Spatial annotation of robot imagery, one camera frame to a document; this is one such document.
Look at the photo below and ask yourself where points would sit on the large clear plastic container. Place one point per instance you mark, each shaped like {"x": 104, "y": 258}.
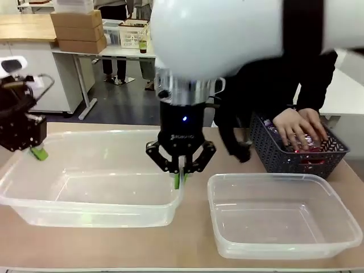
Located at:
{"x": 85, "y": 204}

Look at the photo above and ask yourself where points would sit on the white lattice basket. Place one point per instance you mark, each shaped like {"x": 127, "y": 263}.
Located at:
{"x": 133, "y": 35}

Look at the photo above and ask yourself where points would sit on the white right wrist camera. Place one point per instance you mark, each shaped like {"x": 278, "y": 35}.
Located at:
{"x": 218, "y": 86}

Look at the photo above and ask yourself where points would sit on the white cabinet wooden top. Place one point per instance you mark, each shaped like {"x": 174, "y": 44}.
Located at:
{"x": 25, "y": 27}

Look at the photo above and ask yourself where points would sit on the white desk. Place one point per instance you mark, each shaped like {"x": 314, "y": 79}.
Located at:
{"x": 113, "y": 52}

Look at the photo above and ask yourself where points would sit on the bystander in grey skirt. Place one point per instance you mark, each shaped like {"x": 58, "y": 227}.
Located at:
{"x": 146, "y": 71}

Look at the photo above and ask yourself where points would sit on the cup with brown drink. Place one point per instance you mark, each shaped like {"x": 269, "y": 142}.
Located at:
{"x": 143, "y": 47}

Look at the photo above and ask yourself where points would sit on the person's left forearm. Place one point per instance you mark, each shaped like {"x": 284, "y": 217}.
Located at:
{"x": 318, "y": 85}

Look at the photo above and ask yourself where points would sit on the dark grey woven basket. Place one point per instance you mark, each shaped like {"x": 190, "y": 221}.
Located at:
{"x": 327, "y": 159}

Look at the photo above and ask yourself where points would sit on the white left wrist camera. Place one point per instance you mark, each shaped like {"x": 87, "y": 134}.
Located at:
{"x": 12, "y": 64}

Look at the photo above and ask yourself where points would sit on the small clear plastic container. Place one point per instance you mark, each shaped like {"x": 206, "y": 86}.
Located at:
{"x": 284, "y": 227}

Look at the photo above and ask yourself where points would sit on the white side table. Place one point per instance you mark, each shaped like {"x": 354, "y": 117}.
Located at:
{"x": 348, "y": 94}

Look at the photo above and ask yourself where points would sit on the clear storage box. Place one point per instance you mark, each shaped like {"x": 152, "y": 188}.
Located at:
{"x": 111, "y": 32}

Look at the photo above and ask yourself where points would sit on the person's right hand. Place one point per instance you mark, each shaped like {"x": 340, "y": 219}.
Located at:
{"x": 290, "y": 128}

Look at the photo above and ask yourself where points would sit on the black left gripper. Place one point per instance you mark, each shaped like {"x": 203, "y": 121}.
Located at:
{"x": 20, "y": 132}

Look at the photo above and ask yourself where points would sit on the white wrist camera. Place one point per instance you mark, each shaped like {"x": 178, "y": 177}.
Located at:
{"x": 218, "y": 86}
{"x": 12, "y": 64}

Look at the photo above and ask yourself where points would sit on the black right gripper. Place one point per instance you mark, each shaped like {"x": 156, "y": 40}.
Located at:
{"x": 182, "y": 128}

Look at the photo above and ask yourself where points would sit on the person's black clothed torso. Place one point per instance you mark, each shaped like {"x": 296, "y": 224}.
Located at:
{"x": 261, "y": 91}

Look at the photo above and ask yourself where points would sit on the person's left hand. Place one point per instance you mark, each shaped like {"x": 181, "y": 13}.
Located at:
{"x": 314, "y": 125}

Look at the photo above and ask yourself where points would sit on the crushed red soda can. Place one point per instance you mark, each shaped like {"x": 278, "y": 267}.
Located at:
{"x": 315, "y": 146}

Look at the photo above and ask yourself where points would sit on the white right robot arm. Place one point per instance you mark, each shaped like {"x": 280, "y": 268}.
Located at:
{"x": 216, "y": 34}

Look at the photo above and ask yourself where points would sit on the brown cardboard box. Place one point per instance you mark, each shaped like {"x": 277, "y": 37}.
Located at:
{"x": 76, "y": 18}
{"x": 78, "y": 32}
{"x": 81, "y": 45}

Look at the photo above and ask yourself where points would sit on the bystander in black trousers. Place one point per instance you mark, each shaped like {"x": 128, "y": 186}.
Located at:
{"x": 113, "y": 68}

